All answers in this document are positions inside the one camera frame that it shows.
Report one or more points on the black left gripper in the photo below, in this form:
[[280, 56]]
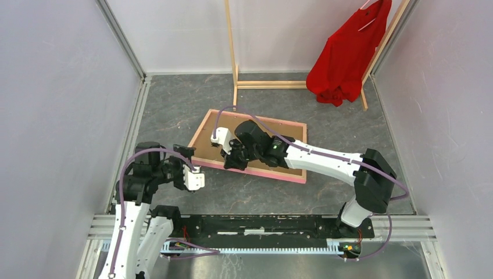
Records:
[[179, 182]]

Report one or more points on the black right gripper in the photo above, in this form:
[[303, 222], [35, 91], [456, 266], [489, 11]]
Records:
[[230, 160]]

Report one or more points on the pink wooden picture frame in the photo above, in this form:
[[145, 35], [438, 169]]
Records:
[[269, 174]]

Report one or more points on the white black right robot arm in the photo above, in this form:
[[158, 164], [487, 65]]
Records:
[[372, 178]]

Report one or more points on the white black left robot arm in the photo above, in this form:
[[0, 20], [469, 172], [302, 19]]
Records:
[[139, 232]]

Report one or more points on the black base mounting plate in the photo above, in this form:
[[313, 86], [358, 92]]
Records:
[[267, 231]]

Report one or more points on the red t-shirt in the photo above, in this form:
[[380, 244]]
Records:
[[338, 72]]

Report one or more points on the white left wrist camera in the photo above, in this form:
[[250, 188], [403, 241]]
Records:
[[194, 179]]

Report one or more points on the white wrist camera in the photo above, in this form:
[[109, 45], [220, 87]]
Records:
[[221, 137], [194, 179]]

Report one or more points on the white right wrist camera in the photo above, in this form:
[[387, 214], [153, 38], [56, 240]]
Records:
[[221, 137]]

